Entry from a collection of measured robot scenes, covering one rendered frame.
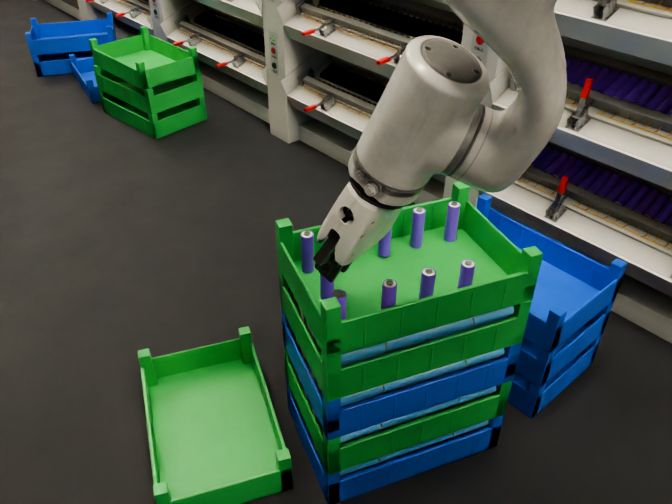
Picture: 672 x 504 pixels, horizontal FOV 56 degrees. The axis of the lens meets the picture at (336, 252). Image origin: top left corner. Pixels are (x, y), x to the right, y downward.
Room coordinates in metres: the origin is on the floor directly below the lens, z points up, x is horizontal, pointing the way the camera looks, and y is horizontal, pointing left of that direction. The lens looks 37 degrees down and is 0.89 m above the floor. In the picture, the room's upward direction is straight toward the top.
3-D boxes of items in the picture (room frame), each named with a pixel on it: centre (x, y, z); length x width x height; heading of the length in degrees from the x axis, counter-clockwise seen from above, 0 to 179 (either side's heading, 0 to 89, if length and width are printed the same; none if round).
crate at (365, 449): (0.69, -0.09, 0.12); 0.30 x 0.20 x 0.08; 111
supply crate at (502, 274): (0.69, -0.09, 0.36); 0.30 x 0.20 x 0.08; 111
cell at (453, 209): (0.79, -0.17, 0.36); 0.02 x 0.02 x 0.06
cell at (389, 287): (0.61, -0.07, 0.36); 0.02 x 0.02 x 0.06
